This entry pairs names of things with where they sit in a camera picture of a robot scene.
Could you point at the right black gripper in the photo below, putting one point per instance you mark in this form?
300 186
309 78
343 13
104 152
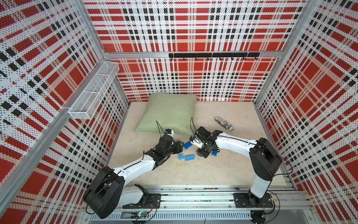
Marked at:
201 153

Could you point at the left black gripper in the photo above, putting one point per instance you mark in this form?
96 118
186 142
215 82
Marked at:
178 148

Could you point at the blue 2x4 lego brick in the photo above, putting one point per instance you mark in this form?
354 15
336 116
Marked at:
187 145

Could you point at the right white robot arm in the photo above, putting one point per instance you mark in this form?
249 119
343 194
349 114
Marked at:
264 158

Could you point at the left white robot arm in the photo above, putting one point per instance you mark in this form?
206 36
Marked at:
108 189

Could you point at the blue 2x2 brick lower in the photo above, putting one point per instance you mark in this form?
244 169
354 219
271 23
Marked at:
214 153

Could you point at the light blue 2x4 brick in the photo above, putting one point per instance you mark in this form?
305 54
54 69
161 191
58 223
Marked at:
189 157

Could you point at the silver remote control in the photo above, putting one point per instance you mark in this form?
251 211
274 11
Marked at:
222 122

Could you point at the green square cushion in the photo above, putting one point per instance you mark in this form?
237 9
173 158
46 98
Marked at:
171 111

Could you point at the green circuit board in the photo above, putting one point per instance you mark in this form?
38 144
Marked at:
138 215

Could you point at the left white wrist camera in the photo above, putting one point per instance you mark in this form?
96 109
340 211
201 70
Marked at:
169 132

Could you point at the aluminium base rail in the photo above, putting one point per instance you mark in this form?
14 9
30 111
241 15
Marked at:
215 205

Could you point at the black wall hook rail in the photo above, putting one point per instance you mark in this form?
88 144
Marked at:
243 55

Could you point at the white wire mesh basket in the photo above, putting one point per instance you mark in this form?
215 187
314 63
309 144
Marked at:
90 98

